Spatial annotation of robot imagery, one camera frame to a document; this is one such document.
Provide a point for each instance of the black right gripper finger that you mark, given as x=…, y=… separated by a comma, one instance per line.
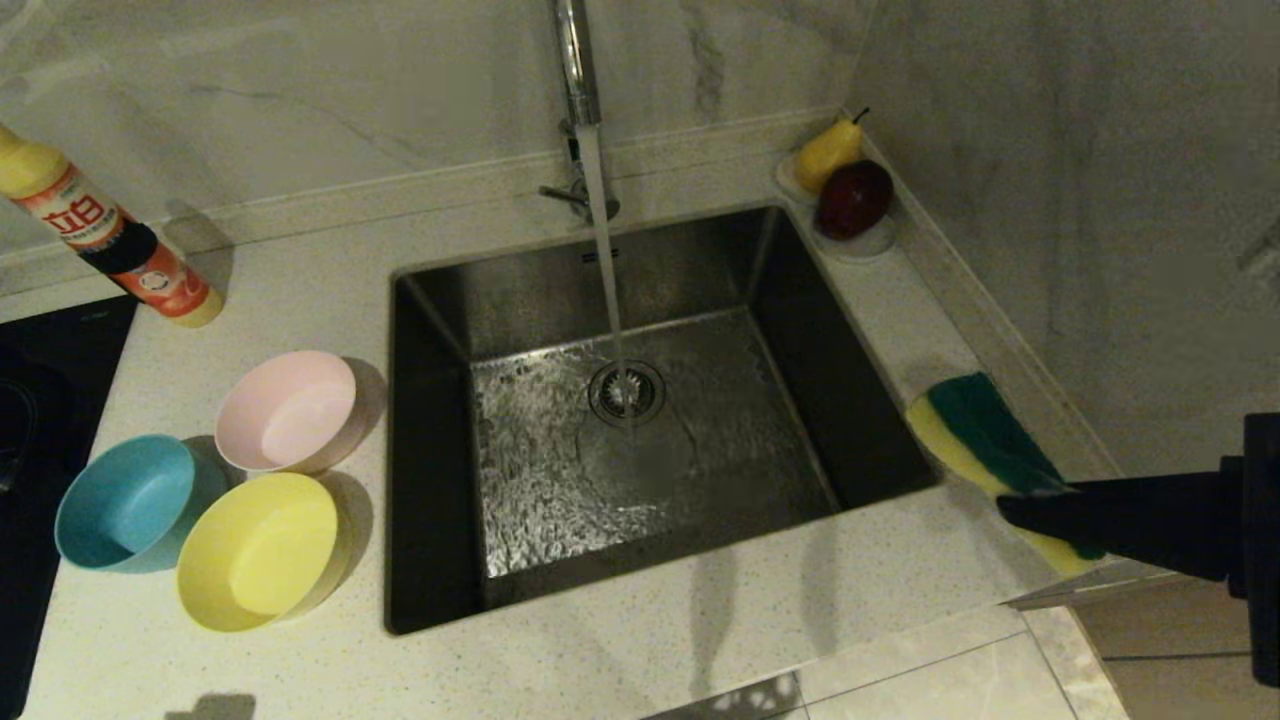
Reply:
x=1150, y=500
x=1150, y=545

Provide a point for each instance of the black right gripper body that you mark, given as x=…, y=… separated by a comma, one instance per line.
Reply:
x=1262, y=550

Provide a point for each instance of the green and yellow sponge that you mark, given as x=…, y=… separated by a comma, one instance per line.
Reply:
x=980, y=430

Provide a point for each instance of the chrome faucet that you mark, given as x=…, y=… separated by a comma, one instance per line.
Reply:
x=575, y=60

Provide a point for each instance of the blue plastic bowl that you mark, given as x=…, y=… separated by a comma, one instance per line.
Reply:
x=125, y=500

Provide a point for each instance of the orange dish soap bottle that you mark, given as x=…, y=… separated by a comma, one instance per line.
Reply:
x=100, y=230

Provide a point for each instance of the stainless steel sink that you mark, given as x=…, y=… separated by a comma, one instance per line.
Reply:
x=760, y=450

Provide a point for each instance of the round metal sink drain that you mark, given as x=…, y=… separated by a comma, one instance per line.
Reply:
x=626, y=392

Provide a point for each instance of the small white dish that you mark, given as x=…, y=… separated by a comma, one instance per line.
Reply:
x=860, y=245

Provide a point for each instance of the dark red apple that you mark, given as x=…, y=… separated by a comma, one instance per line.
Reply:
x=853, y=198

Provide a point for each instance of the yellow pear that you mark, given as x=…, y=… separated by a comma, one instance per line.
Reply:
x=825, y=155

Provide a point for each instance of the pink plastic bowl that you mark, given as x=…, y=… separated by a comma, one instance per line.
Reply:
x=285, y=410

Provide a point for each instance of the yellow plastic bowl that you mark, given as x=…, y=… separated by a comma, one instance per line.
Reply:
x=255, y=555

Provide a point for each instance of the black induction cooktop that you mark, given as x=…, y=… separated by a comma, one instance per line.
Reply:
x=40, y=450

